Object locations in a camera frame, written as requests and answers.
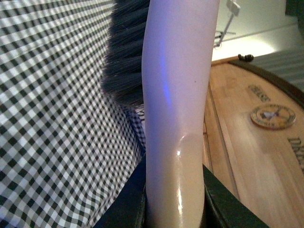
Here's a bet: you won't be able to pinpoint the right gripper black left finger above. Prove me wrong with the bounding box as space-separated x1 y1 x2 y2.
94 156 146 228

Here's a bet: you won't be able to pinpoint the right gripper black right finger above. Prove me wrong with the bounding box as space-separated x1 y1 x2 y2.
201 166 267 228

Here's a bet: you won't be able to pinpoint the beige hand brush black bristles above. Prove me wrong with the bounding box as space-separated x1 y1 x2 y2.
102 0 219 228

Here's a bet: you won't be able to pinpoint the wooden headboard with emblem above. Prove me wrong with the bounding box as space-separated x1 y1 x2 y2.
203 57 304 228

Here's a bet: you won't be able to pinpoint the black white checkered bedsheet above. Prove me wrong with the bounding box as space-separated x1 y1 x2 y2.
0 0 145 228

